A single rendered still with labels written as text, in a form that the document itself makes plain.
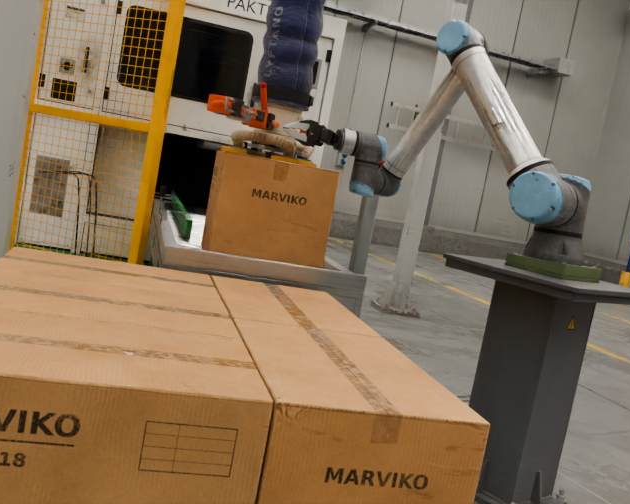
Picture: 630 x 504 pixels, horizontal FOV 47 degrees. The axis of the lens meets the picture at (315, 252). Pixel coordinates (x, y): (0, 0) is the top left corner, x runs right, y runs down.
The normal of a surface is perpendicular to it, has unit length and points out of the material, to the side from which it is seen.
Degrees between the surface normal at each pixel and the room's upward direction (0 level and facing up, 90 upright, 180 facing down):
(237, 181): 90
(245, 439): 90
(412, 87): 90
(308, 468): 90
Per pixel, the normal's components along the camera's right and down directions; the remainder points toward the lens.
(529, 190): -0.58, 0.03
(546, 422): 0.62, 0.19
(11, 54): 0.24, 0.11
